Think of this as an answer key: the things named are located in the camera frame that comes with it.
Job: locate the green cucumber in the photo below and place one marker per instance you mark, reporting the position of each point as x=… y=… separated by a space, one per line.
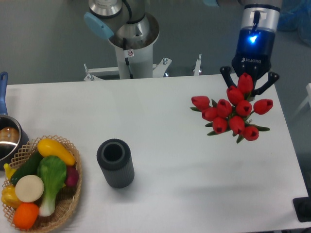
x=27 y=168

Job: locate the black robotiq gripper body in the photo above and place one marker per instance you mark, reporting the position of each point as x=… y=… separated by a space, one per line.
x=256 y=39

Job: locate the yellow bell pepper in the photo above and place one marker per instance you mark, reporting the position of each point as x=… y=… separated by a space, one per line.
x=9 y=198

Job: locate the yellow banana tip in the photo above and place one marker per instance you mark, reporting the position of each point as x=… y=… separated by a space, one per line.
x=9 y=172

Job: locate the red tulip bouquet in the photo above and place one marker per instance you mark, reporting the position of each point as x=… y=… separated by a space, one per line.
x=233 y=113

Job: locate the round cream disc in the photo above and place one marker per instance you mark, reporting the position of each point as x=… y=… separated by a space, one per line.
x=29 y=188

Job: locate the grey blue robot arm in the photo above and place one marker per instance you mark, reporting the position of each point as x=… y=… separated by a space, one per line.
x=116 y=13

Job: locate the blue handled saucepan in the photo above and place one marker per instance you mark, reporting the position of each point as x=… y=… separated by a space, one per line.
x=12 y=136

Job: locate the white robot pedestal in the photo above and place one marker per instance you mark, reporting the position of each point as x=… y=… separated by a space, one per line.
x=134 y=46

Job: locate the black device at table edge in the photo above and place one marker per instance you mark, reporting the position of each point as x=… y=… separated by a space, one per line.
x=302 y=208

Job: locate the dark grey ribbed vase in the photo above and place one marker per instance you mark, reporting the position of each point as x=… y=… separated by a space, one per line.
x=115 y=160

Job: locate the yellow squash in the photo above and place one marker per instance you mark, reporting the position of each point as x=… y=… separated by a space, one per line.
x=48 y=147

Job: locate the green bok choy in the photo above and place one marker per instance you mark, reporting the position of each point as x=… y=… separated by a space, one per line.
x=52 y=171

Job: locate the woven wicker basket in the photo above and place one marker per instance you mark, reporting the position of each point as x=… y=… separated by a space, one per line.
x=66 y=200

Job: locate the white frame at right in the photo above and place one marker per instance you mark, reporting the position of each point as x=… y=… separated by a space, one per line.
x=304 y=105

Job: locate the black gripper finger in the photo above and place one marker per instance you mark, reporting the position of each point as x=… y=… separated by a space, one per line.
x=272 y=79
x=226 y=74

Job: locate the purple red radish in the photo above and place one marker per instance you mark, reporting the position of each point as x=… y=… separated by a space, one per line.
x=72 y=177

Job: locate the blue plastic bag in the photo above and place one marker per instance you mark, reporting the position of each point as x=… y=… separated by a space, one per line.
x=295 y=15

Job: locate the orange fruit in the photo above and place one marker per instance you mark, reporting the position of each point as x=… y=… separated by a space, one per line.
x=25 y=215

